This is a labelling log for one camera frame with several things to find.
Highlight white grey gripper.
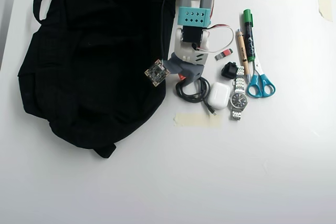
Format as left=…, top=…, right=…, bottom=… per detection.
left=167, top=27, right=211, bottom=86

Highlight black usb-c cable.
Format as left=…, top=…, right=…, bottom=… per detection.
left=175, top=76, right=218, bottom=116

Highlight black fabric bag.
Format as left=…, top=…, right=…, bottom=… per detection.
left=17, top=0, right=177, bottom=159

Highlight white earbuds case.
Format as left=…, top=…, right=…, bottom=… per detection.
left=207, top=81, right=229, bottom=110

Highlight small black charger plug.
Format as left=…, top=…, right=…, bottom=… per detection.
left=219, top=61, right=238, bottom=80

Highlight red black usb stick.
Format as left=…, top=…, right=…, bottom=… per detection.
left=214, top=48, right=233, bottom=61

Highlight long beige masking tape strip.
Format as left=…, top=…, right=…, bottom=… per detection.
left=174, top=112, right=222, bottom=128

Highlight silver metal wristwatch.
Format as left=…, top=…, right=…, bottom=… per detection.
left=228, top=66, right=248, bottom=121

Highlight wooden ballpoint pen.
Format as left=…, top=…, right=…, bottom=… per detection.
left=235, top=28, right=252, bottom=83

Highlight green black marker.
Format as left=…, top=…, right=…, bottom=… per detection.
left=243, top=8, right=257, bottom=62

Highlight torn beige masking tape piece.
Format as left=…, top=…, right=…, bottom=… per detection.
left=317, top=0, right=334, bottom=23

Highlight bare camera circuit board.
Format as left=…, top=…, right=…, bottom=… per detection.
left=144, top=60, right=171, bottom=88

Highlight thin black camera cable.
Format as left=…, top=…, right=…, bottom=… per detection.
left=160, top=0, right=171, bottom=63

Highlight white red servo wires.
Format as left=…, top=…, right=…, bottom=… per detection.
left=194, top=23, right=235, bottom=54

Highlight blue handled scissors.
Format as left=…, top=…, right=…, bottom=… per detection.
left=239, top=11, right=276, bottom=98

